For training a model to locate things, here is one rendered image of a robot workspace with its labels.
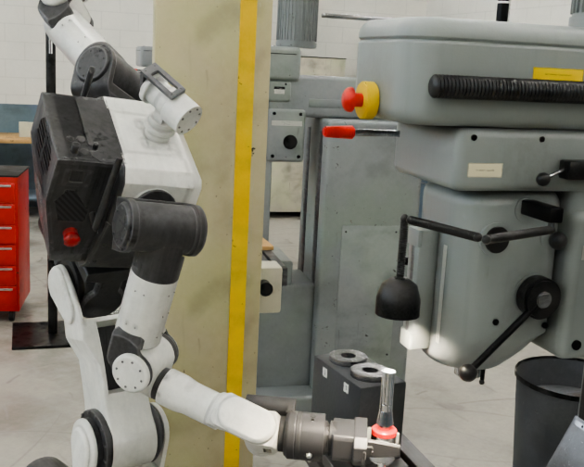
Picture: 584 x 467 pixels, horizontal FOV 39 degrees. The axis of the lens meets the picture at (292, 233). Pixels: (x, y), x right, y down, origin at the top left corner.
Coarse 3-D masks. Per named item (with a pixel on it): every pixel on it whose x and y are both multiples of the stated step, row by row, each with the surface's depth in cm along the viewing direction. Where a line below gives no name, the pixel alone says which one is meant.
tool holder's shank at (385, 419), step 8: (384, 376) 151; (392, 376) 151; (384, 384) 151; (392, 384) 151; (384, 392) 151; (392, 392) 152; (384, 400) 152; (392, 400) 152; (384, 408) 152; (384, 416) 152; (392, 416) 153; (384, 424) 152; (392, 424) 153
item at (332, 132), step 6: (324, 126) 144; (330, 126) 143; (336, 126) 144; (342, 126) 144; (348, 126) 144; (324, 132) 143; (330, 132) 143; (336, 132) 143; (342, 132) 143; (348, 132) 144; (354, 132) 144; (360, 132) 145; (366, 132) 145; (372, 132) 146; (378, 132) 146; (384, 132) 146; (390, 132) 147; (396, 132) 147; (342, 138) 145; (348, 138) 145
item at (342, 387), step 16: (336, 352) 200; (352, 352) 200; (320, 368) 198; (336, 368) 193; (352, 368) 190; (368, 368) 191; (384, 368) 191; (320, 384) 198; (336, 384) 191; (352, 384) 185; (368, 384) 184; (400, 384) 186; (320, 400) 199; (336, 400) 191; (352, 400) 185; (368, 400) 183; (400, 400) 187; (336, 416) 192; (352, 416) 185; (368, 416) 184; (400, 416) 188; (400, 432) 189
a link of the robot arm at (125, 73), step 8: (112, 48) 180; (120, 56) 179; (120, 64) 172; (128, 64) 177; (120, 72) 172; (128, 72) 175; (136, 72) 178; (120, 80) 173; (128, 80) 175; (136, 80) 177; (128, 88) 176; (136, 88) 178; (136, 96) 179
